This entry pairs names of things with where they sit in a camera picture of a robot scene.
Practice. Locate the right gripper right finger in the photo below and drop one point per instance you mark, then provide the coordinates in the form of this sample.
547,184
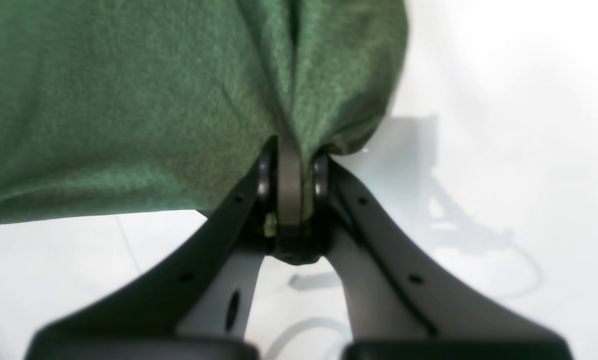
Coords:
401,304

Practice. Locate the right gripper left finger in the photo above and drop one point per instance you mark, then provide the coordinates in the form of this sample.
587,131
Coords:
194,304

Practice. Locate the dark green t-shirt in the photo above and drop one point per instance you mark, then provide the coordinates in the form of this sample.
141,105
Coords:
129,106

